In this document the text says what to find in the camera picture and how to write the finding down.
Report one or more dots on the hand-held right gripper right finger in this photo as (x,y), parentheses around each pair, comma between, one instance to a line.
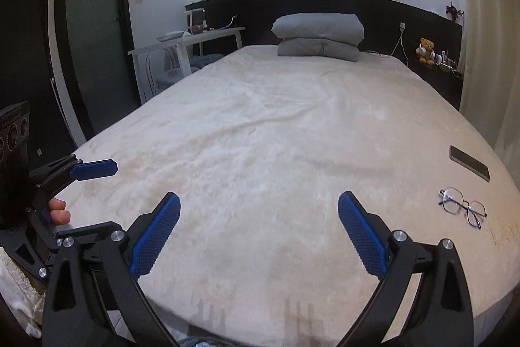
(363,237)

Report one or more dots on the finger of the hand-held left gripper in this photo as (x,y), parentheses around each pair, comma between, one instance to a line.
(95,169)
(97,229)

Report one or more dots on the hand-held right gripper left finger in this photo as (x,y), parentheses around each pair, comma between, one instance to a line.
(156,237)

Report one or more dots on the person's left hand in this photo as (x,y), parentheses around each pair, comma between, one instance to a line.
(59,215)

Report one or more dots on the thin-rimmed eyeglasses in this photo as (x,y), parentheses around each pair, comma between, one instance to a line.
(467,205)

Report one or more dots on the bed with cream blanket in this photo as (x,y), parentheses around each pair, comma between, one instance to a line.
(284,148)

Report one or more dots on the dark smartphone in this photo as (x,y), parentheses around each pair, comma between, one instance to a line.
(469,163)

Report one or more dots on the frosted glass door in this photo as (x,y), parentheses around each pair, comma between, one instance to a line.
(97,38)

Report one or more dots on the black cabinet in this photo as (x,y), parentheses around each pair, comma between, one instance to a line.
(24,46)

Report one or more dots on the chair with grey cushion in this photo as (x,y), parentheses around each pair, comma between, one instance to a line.
(205,60)

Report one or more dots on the white desk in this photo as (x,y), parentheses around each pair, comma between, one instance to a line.
(211,33)

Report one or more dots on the small white desk appliance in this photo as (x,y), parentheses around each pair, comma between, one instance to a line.
(197,21)

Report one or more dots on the group of small bottles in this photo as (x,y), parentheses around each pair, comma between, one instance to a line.
(443,58)

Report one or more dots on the brown teddy bear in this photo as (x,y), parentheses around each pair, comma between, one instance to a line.
(425,51)

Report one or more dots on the grey pillow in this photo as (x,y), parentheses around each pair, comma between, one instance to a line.
(300,51)

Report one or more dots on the cream curtain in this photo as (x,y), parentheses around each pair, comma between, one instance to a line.
(487,66)

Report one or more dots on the grey stacked pillows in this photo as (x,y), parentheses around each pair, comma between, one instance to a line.
(317,26)

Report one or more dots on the black headboard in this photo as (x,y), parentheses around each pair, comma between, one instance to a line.
(252,17)

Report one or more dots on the dark decorative plant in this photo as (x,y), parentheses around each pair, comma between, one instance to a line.
(453,10)

